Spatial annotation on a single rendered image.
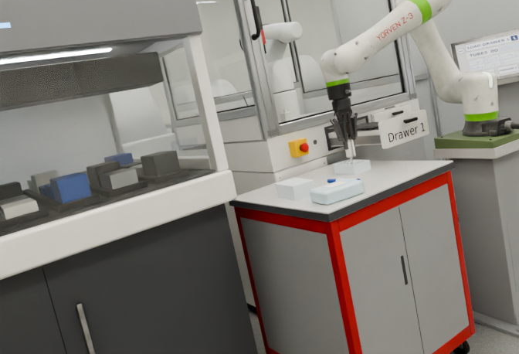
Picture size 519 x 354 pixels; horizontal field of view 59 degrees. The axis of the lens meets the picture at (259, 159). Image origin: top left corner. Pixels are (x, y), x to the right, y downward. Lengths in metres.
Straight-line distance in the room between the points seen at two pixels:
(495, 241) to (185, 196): 1.26
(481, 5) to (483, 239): 2.00
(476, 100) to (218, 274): 1.20
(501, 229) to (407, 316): 0.59
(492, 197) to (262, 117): 0.97
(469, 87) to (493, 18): 1.66
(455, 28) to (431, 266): 2.39
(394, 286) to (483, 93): 0.85
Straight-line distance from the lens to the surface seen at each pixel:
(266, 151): 1.94
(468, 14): 3.73
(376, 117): 2.34
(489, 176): 1.99
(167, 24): 1.49
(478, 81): 1.99
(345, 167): 1.81
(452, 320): 1.88
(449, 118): 3.92
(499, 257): 2.10
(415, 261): 1.66
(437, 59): 2.09
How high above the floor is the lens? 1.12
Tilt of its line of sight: 7 degrees down
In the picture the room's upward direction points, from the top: 12 degrees counter-clockwise
